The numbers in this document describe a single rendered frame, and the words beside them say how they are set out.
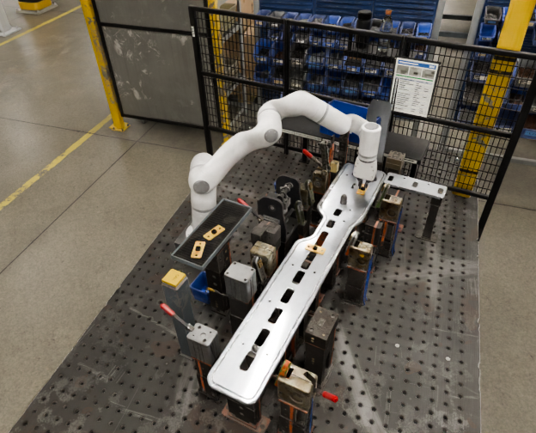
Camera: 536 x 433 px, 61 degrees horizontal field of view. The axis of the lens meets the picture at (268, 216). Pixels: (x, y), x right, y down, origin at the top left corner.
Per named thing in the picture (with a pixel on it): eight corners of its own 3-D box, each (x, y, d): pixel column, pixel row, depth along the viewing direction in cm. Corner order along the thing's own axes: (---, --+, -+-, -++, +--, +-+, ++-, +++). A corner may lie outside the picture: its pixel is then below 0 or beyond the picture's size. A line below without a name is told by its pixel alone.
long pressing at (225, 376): (261, 412, 138) (261, 411, 137) (199, 382, 146) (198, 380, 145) (388, 173, 230) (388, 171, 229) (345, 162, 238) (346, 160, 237)
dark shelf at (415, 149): (420, 166, 232) (421, 161, 230) (264, 128, 265) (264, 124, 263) (429, 144, 247) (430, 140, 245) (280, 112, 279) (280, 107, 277)
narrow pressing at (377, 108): (381, 163, 235) (392, 103, 212) (360, 158, 239) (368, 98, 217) (382, 162, 235) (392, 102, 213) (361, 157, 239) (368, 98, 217)
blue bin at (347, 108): (369, 147, 241) (372, 125, 233) (318, 131, 254) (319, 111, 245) (380, 133, 252) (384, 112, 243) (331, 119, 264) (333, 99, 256)
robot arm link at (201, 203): (190, 212, 212) (187, 169, 197) (192, 189, 227) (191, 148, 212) (216, 212, 213) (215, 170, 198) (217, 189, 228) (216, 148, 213)
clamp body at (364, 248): (362, 311, 201) (373, 257, 178) (337, 301, 205) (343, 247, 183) (368, 296, 207) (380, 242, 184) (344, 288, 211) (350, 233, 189)
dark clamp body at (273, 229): (278, 299, 207) (277, 238, 182) (252, 289, 212) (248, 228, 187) (288, 283, 215) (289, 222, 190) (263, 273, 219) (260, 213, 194)
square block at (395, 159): (391, 216, 249) (402, 161, 225) (376, 211, 252) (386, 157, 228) (394, 207, 254) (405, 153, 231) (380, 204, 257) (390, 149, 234)
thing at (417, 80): (428, 119, 239) (441, 62, 219) (386, 111, 247) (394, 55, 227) (429, 118, 240) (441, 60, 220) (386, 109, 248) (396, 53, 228)
